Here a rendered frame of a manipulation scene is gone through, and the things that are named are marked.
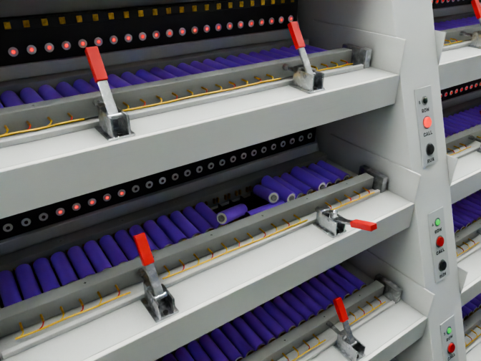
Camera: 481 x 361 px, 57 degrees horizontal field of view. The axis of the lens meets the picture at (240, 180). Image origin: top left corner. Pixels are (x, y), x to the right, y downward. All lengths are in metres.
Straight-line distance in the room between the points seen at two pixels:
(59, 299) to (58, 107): 0.20
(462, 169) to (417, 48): 0.26
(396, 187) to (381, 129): 0.10
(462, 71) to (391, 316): 0.43
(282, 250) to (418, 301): 0.31
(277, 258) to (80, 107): 0.30
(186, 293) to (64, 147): 0.21
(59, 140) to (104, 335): 0.20
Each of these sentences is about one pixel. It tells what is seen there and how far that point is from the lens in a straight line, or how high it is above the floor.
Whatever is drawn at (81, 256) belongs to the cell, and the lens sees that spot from 0.58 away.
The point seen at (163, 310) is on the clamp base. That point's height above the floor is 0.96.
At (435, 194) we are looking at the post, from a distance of 0.79.
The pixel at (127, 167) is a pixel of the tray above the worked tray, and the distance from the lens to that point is 0.46.
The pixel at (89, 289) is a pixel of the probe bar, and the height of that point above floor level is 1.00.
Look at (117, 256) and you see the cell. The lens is 0.57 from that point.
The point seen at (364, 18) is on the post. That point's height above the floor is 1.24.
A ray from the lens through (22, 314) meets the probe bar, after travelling 0.53.
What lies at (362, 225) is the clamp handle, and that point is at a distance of 0.59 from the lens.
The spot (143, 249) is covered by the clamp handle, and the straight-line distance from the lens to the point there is 0.50.
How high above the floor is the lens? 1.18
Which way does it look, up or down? 12 degrees down
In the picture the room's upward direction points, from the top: 11 degrees counter-clockwise
